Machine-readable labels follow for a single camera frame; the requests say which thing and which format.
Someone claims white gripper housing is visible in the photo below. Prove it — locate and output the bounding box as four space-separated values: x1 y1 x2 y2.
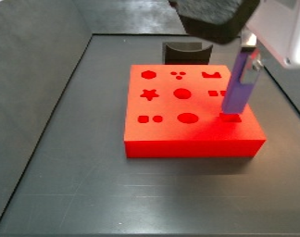
240 0 300 85

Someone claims red shape sorter board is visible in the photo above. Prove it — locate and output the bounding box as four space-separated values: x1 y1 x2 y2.
125 65 267 158

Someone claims black foam pad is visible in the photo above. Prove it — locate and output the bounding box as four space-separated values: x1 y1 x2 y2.
168 0 260 44

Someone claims purple rectangular block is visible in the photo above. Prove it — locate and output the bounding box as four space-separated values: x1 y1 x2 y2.
223 48 258 114

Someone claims black curved holder block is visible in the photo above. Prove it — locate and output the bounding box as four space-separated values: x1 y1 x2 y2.
163 42 213 65

